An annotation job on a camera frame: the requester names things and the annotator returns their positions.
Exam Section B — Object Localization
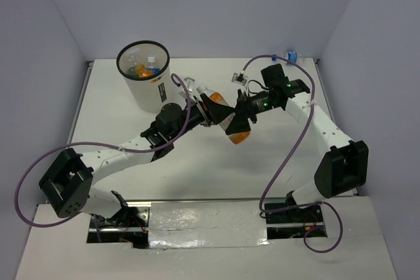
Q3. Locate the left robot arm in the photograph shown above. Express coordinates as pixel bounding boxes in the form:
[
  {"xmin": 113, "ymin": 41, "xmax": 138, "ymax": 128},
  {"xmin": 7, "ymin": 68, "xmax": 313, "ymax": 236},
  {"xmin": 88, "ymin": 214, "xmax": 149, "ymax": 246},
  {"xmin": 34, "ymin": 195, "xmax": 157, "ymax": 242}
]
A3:
[{"xmin": 39, "ymin": 94, "xmax": 234, "ymax": 227}]

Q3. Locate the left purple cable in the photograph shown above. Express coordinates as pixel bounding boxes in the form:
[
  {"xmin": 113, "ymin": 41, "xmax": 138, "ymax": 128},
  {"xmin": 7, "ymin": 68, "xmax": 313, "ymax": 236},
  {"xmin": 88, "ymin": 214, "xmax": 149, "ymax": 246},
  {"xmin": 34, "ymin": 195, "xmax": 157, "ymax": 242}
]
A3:
[{"xmin": 14, "ymin": 73, "xmax": 198, "ymax": 241}]

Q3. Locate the green label clear bottle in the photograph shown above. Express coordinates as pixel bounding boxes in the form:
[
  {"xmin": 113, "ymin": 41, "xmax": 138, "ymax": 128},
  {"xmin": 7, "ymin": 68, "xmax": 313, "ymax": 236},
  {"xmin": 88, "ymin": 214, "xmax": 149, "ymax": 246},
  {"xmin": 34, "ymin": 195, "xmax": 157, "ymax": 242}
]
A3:
[{"xmin": 121, "ymin": 47, "xmax": 139, "ymax": 77}]

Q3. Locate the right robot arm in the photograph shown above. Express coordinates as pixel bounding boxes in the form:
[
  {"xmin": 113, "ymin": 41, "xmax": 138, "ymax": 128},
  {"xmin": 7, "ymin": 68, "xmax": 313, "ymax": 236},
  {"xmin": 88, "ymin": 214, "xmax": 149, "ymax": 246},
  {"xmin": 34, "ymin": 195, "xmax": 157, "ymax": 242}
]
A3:
[{"xmin": 226, "ymin": 64, "xmax": 369, "ymax": 222}]

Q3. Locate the white bin with black rim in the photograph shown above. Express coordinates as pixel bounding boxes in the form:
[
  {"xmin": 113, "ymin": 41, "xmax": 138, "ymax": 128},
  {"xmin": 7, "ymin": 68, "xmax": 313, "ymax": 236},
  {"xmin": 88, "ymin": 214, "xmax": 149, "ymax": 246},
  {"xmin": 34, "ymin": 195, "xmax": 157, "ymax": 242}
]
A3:
[{"xmin": 116, "ymin": 40, "xmax": 174, "ymax": 113}]

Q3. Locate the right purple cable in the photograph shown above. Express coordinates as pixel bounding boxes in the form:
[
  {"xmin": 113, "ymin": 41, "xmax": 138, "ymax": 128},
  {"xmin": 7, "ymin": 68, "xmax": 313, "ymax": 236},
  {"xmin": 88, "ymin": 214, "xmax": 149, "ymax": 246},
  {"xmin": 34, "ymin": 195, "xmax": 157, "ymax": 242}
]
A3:
[{"xmin": 241, "ymin": 54, "xmax": 344, "ymax": 254}]

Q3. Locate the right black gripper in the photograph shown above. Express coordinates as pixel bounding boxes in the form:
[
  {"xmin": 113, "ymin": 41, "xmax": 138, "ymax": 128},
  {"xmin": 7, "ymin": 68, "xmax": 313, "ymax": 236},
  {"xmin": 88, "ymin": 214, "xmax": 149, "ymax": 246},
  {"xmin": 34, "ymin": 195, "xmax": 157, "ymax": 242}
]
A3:
[{"xmin": 225, "ymin": 89, "xmax": 280, "ymax": 135}]

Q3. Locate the long orange label bottle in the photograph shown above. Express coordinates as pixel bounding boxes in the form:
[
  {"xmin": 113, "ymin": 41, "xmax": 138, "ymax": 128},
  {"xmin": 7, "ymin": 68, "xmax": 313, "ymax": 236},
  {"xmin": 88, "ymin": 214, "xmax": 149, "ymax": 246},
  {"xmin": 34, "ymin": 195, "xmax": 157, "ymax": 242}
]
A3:
[{"xmin": 196, "ymin": 85, "xmax": 250, "ymax": 145}]

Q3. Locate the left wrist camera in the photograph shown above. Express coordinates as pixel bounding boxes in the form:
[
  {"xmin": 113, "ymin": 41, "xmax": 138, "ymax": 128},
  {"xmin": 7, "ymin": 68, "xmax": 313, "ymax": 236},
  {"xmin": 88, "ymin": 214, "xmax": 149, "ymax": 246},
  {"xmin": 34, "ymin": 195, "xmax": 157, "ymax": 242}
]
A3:
[{"xmin": 178, "ymin": 77, "xmax": 196, "ymax": 104}]

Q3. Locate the small orange juice bottle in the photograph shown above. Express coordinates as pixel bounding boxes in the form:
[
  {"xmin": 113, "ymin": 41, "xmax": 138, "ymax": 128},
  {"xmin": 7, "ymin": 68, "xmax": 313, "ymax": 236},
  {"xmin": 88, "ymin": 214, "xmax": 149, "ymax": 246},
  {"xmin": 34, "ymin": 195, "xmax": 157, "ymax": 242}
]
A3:
[{"xmin": 135, "ymin": 64, "xmax": 154, "ymax": 78}]

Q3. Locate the purple cable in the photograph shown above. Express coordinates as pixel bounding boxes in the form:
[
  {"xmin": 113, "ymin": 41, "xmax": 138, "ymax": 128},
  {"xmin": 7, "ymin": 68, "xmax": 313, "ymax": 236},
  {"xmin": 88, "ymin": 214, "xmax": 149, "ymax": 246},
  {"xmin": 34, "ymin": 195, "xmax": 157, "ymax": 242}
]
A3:
[
  {"xmin": 241, "ymin": 54, "xmax": 344, "ymax": 254},
  {"xmin": 14, "ymin": 73, "xmax": 198, "ymax": 241}
]

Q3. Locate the silver tape strip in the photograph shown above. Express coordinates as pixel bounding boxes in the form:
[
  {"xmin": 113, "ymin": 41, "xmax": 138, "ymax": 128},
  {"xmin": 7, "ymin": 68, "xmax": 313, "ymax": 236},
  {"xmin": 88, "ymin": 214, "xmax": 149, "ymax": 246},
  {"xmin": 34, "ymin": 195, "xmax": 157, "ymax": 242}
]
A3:
[{"xmin": 148, "ymin": 201, "xmax": 268, "ymax": 249}]

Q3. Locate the blue label water bottle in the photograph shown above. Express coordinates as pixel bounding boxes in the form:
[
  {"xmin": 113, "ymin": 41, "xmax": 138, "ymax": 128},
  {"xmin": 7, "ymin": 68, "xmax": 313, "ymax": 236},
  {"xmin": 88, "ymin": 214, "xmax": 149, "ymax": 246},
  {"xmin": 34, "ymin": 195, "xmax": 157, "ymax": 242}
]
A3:
[{"xmin": 146, "ymin": 55, "xmax": 161, "ymax": 75}]

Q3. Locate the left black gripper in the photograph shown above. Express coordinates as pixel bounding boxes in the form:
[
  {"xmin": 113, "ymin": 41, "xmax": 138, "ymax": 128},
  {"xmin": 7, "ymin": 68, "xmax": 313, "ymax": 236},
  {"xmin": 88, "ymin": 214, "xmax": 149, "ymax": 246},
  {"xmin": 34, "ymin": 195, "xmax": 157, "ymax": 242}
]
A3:
[{"xmin": 169, "ymin": 92, "xmax": 234, "ymax": 141}]

